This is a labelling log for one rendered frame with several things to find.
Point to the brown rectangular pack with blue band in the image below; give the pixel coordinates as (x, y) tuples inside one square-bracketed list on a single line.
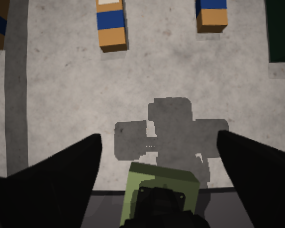
[(110, 24)]

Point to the cream welding electrode pack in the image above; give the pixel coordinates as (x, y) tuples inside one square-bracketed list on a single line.
[(211, 16)]

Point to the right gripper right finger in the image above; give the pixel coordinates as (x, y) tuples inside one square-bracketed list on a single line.
[(257, 172)]

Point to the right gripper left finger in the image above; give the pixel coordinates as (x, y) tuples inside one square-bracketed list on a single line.
[(55, 192)]

